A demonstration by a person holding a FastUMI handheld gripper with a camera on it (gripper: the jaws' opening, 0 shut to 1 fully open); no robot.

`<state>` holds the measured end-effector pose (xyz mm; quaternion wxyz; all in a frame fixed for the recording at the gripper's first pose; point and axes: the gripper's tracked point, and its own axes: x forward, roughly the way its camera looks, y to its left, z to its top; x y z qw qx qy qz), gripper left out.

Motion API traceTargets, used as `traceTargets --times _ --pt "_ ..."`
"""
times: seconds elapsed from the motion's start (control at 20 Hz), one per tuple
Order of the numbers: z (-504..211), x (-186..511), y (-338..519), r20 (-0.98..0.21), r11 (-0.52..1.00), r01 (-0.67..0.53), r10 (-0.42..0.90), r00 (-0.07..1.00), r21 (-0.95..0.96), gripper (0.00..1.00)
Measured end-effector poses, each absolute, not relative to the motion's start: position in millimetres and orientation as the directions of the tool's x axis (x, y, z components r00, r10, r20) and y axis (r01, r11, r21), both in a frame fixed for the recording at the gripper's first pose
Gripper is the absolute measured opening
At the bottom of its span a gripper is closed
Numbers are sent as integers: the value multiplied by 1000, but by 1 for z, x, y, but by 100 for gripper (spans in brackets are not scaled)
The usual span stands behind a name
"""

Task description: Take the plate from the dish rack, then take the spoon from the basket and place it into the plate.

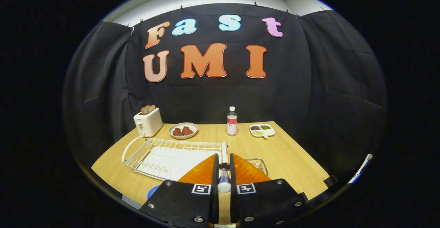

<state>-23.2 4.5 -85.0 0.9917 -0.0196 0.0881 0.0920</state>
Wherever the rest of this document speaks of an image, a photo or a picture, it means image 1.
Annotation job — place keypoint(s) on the toast slice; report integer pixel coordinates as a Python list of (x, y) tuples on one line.
[(145, 110), (152, 108)]

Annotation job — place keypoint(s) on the blue plate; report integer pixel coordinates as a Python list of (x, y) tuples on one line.
[(153, 192)]

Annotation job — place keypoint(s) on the clear bottle red label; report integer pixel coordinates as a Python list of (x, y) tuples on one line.
[(232, 123)]

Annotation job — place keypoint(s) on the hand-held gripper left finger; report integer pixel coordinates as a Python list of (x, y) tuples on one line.
[(215, 200)]

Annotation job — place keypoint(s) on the white drip tray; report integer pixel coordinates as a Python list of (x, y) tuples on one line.
[(178, 162)]

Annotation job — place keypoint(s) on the red meat piece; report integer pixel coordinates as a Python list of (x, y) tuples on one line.
[(187, 130), (178, 132)]

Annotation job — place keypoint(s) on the black table clamp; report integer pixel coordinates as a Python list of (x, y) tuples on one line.
[(331, 181)]

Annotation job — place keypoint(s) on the white device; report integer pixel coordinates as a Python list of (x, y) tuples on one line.
[(361, 169)]

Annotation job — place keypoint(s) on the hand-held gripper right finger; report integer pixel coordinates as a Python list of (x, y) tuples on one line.
[(233, 200)]

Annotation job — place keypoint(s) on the cream toaster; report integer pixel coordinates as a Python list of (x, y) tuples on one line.
[(149, 123)]

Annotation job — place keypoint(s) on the black backdrop cloth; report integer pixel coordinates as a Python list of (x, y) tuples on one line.
[(326, 83)]

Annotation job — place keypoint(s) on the white divided dish with beans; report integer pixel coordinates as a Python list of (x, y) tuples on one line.
[(262, 131)]

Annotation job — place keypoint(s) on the beige oval plate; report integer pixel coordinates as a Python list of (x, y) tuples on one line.
[(192, 125)]

